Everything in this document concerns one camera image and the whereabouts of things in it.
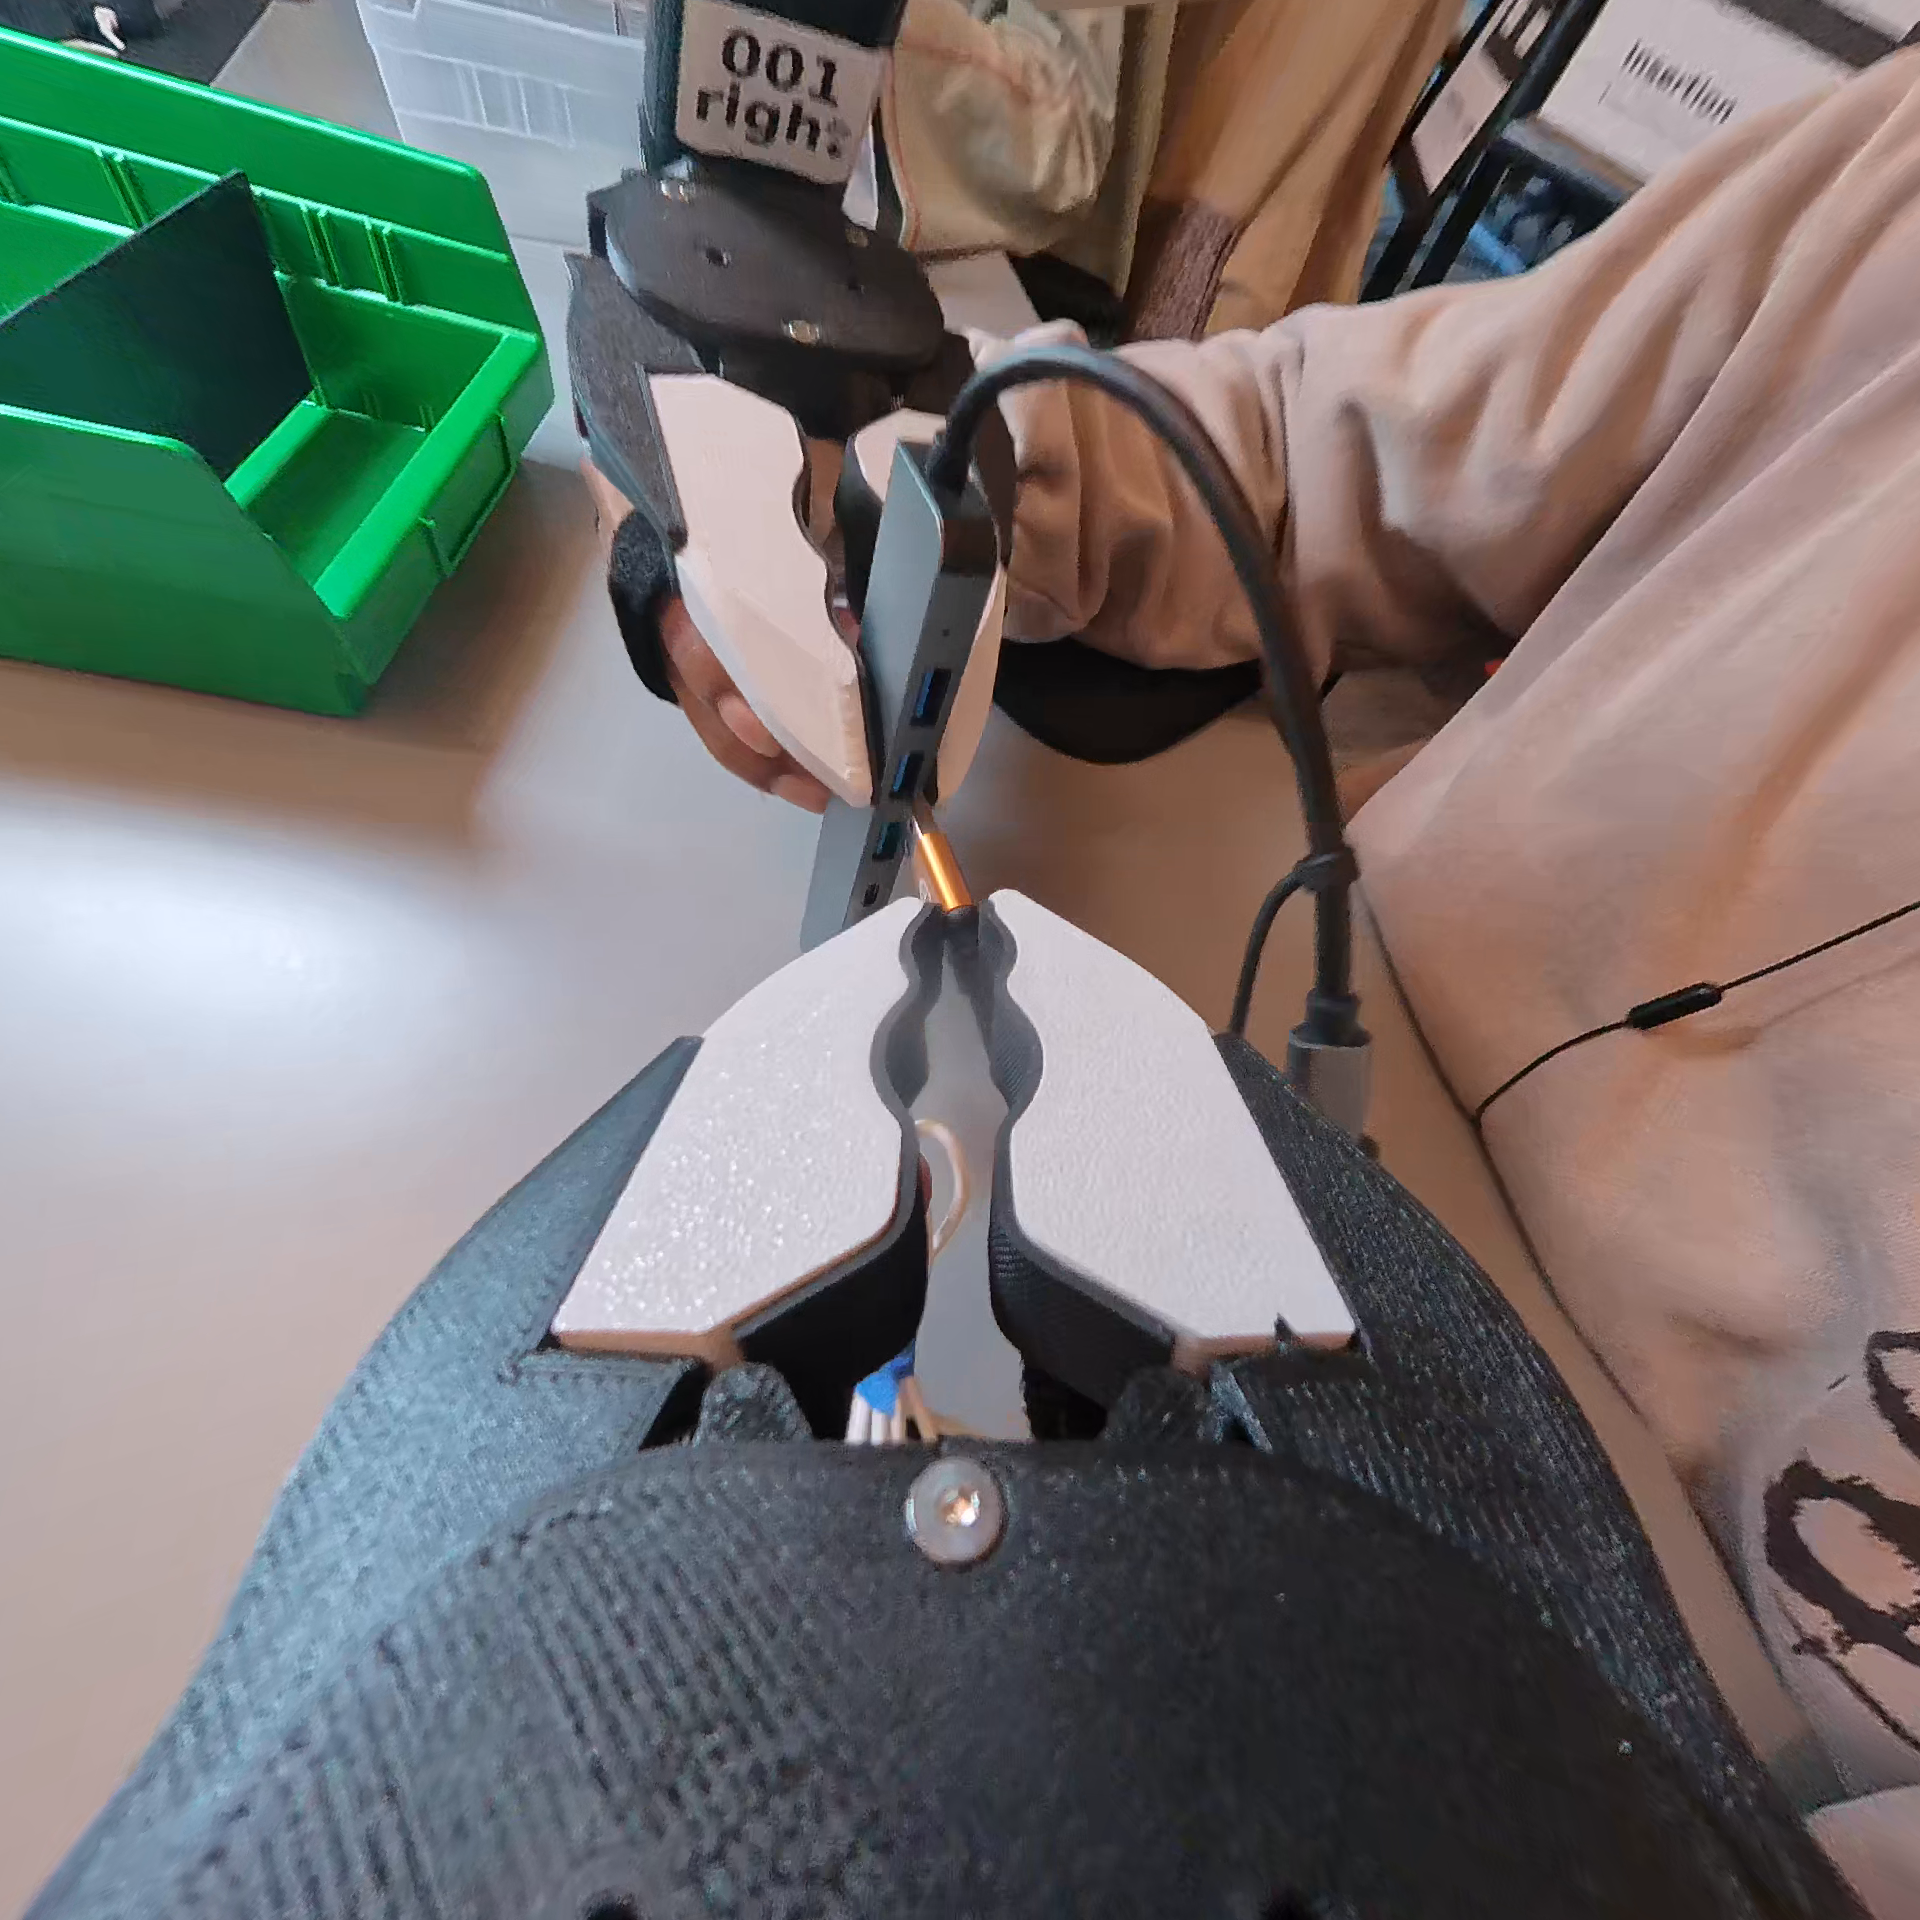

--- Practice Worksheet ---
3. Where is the thin black cable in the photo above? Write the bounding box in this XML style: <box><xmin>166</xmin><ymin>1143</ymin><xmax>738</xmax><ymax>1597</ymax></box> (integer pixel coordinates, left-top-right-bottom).
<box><xmin>1230</xmin><ymin>861</ymin><xmax>1327</xmax><ymax>1039</ymax></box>

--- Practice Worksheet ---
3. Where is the white cardboard box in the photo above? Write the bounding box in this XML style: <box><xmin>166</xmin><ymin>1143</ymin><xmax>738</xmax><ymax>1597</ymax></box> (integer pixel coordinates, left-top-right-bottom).
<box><xmin>1558</xmin><ymin>0</ymin><xmax>1920</xmax><ymax>167</ymax></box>

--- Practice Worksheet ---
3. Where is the thin black cord with toggle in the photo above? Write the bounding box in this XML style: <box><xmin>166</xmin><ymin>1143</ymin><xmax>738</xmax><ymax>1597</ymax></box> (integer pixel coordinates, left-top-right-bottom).
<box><xmin>1472</xmin><ymin>895</ymin><xmax>1920</xmax><ymax>1127</ymax></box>

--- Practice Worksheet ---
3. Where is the tan jacket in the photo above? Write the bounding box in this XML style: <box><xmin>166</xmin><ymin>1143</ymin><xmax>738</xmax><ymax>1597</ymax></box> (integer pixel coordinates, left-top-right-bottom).
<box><xmin>884</xmin><ymin>0</ymin><xmax>1464</xmax><ymax>337</ymax></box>

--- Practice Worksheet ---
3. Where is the person's right hand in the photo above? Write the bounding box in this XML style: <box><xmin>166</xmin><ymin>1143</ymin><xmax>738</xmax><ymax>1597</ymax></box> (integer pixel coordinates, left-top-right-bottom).
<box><xmin>663</xmin><ymin>597</ymin><xmax>845</xmax><ymax>815</ymax></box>

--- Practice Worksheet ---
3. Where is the black divider panel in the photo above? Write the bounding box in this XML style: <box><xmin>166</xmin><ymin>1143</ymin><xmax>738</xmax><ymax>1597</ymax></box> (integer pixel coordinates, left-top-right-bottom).
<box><xmin>0</xmin><ymin>169</ymin><xmax>324</xmax><ymax>485</ymax></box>

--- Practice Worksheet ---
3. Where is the usb cable with orange plug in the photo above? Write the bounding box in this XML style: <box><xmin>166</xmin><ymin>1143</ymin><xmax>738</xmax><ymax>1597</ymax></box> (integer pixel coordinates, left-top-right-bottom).
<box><xmin>902</xmin><ymin>799</ymin><xmax>999</xmax><ymax>1051</ymax></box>

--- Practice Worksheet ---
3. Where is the thick black hub cable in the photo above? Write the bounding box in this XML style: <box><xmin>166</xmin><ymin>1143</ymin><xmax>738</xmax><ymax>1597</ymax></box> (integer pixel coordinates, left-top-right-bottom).
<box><xmin>928</xmin><ymin>344</ymin><xmax>1377</xmax><ymax>1156</ymax></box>

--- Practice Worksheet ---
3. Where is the black rounded cushion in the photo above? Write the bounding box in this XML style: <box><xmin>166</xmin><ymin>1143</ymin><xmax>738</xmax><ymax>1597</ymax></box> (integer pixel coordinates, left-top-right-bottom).
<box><xmin>989</xmin><ymin>638</ymin><xmax>1264</xmax><ymax>768</ymax></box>

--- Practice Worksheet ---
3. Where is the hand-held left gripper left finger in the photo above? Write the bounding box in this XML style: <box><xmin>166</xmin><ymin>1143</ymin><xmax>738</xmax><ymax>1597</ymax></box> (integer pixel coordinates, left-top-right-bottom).
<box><xmin>549</xmin><ymin>894</ymin><xmax>938</xmax><ymax>1368</ymax></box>

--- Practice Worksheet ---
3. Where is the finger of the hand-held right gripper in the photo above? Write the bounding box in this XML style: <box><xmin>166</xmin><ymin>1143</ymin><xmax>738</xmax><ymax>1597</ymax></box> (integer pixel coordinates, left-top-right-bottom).
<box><xmin>642</xmin><ymin>372</ymin><xmax>884</xmax><ymax>812</ymax></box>
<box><xmin>833</xmin><ymin>412</ymin><xmax>1010</xmax><ymax>792</ymax></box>

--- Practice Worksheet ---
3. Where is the green plastic bin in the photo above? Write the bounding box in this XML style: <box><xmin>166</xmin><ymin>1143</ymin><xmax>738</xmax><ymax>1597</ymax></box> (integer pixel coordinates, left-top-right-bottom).
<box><xmin>0</xmin><ymin>28</ymin><xmax>558</xmax><ymax>719</ymax></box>

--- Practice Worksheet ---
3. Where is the person's right forearm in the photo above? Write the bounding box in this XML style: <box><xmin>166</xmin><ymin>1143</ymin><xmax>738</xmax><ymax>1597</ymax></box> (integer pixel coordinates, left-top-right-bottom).
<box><xmin>972</xmin><ymin>46</ymin><xmax>1920</xmax><ymax>676</ymax></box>

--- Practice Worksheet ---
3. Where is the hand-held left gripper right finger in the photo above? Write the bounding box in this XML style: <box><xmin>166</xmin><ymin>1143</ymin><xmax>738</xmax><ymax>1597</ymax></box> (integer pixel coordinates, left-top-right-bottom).
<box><xmin>972</xmin><ymin>887</ymin><xmax>1361</xmax><ymax>1390</ymax></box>

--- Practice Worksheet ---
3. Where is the grey usb hub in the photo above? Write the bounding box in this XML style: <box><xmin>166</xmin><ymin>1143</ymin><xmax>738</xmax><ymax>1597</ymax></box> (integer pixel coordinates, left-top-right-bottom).
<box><xmin>800</xmin><ymin>439</ymin><xmax>1007</xmax><ymax>952</ymax></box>

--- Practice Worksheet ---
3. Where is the black metal frame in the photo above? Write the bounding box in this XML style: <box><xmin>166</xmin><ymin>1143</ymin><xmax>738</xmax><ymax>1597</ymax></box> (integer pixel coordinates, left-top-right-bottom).
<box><xmin>1357</xmin><ymin>0</ymin><xmax>1607</xmax><ymax>302</ymax></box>

